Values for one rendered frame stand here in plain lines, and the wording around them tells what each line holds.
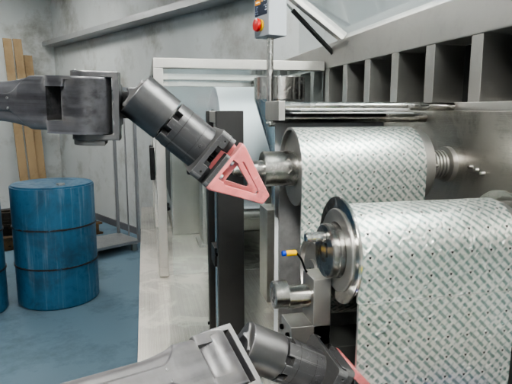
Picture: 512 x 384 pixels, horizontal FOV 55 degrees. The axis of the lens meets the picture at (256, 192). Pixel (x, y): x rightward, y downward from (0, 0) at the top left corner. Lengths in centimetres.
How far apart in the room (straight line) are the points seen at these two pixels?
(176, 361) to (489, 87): 74
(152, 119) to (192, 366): 28
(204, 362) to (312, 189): 41
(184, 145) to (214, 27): 401
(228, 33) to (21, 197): 212
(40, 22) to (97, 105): 738
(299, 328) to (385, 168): 34
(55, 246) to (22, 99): 321
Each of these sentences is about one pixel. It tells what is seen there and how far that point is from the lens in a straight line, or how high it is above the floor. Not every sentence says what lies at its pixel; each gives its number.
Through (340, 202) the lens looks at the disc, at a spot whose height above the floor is 132.
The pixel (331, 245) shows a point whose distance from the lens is 66.
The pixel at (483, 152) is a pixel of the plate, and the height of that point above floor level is 137.
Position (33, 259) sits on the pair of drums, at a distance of 390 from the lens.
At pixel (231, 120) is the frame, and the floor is 142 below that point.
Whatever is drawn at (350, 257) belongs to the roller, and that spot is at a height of 125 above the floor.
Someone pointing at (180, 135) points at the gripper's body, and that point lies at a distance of 60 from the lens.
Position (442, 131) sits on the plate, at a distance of 107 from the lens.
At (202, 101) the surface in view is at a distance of 160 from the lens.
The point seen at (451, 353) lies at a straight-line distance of 76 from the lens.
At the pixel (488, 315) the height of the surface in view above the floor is 116.
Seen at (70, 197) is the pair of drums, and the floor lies 82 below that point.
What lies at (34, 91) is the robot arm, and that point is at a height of 146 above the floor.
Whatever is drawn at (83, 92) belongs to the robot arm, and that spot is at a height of 146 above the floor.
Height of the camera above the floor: 144
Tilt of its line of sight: 9 degrees down
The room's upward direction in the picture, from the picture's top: straight up
